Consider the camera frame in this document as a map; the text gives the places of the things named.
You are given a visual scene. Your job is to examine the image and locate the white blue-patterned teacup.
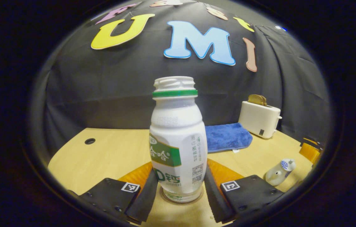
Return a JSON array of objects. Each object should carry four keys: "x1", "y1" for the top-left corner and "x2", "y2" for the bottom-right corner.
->
[{"x1": 265, "y1": 164, "x2": 292, "y2": 186}]

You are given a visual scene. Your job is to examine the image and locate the white toaster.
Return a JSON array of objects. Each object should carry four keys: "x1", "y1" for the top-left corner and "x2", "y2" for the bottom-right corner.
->
[{"x1": 238, "y1": 101, "x2": 282, "y2": 139}]

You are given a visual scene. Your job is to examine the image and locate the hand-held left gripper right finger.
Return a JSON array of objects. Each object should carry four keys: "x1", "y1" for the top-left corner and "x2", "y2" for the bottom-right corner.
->
[{"x1": 204, "y1": 158, "x2": 287, "y2": 224}]

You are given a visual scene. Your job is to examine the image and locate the round wooden coaster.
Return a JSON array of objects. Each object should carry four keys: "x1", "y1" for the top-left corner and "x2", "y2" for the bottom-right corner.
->
[{"x1": 160, "y1": 186, "x2": 204, "y2": 205}]

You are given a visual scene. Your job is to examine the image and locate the white green-label water bottle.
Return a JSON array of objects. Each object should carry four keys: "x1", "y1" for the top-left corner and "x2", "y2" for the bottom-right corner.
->
[{"x1": 149, "y1": 76, "x2": 208, "y2": 203}]

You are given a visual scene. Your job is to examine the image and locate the brown toast slice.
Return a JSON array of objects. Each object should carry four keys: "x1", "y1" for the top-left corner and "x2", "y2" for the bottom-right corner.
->
[{"x1": 248, "y1": 94, "x2": 267, "y2": 107}]

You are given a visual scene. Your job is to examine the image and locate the blue towel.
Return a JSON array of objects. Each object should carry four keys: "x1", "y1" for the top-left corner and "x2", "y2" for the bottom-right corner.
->
[{"x1": 205, "y1": 123, "x2": 253, "y2": 153}]

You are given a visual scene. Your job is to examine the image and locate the black backdrop cloth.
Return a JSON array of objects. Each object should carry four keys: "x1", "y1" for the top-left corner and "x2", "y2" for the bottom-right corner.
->
[{"x1": 44, "y1": 0, "x2": 331, "y2": 155}]

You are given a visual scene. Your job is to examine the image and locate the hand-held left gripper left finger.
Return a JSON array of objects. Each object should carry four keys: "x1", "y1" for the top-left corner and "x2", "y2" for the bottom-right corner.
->
[{"x1": 68, "y1": 161, "x2": 159, "y2": 225}]

